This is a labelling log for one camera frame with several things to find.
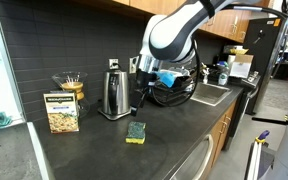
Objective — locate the clear water bottle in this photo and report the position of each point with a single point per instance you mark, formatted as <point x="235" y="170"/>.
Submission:
<point x="223" y="76"/>

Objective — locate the black refrigerator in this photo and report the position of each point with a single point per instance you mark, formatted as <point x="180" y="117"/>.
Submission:
<point x="265" y="60"/>

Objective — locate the metal faucet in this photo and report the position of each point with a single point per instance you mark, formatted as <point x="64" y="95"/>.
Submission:
<point x="205" y="75"/>

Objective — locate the kettle power base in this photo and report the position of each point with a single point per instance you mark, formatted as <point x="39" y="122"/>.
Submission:
<point x="114" y="116"/>

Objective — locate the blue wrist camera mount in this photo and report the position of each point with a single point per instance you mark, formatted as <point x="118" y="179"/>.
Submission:
<point x="166" y="79"/>

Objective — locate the wooden upper cabinets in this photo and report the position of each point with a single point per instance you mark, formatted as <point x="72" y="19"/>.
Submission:
<point x="224" y="25"/>

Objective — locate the stainless steel sink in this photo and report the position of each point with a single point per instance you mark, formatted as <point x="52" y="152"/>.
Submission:
<point x="210" y="93"/>

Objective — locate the rice mix box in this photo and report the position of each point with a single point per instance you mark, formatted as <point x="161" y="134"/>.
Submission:
<point x="61" y="113"/>

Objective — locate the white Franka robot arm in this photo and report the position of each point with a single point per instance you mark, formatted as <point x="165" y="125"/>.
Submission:
<point x="170" y="36"/>

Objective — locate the yellow container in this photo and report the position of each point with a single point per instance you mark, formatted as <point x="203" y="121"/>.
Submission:
<point x="239" y="51"/>

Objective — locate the stainless steel dishwasher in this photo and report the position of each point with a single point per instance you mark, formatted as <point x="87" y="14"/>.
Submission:
<point x="194" y="160"/>

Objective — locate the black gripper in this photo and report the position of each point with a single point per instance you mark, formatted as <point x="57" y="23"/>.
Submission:
<point x="146" y="80"/>

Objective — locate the glass coffee carafe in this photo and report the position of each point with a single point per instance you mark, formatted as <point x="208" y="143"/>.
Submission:
<point x="72" y="86"/>

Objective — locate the wooden lower cabinet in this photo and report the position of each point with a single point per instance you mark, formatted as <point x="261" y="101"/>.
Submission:
<point x="222" y="133"/>

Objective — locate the black tripod rod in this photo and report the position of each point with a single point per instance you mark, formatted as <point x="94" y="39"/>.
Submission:
<point x="274" y="122"/>

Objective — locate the green and yellow sponge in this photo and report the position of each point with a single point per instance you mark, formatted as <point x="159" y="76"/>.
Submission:
<point x="136" y="131"/>

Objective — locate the cardboard box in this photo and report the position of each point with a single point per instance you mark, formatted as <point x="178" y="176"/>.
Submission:
<point x="241" y="66"/>

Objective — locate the stainless steel electric kettle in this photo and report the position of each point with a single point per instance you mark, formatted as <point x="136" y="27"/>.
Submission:
<point x="115" y="93"/>

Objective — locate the white light switch plate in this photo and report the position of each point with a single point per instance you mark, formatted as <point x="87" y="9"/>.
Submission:
<point x="133" y="65"/>

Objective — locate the white power outlet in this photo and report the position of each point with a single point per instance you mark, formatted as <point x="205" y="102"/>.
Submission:
<point x="113" y="64"/>

